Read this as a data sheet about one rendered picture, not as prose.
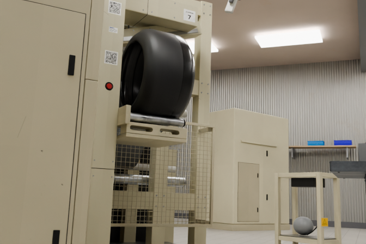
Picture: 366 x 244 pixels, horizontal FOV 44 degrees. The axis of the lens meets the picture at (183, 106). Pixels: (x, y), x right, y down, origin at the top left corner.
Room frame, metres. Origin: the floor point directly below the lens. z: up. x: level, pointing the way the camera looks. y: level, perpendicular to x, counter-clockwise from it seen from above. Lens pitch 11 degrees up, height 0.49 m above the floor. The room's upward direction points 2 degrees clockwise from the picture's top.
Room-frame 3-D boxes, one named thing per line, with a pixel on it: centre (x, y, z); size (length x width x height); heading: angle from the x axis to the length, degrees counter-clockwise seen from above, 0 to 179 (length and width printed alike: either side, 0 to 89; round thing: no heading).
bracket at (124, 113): (2.45, 0.37, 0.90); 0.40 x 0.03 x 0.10; 28
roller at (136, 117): (2.42, 0.15, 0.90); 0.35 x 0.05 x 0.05; 118
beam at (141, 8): (2.86, 0.25, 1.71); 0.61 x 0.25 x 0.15; 118
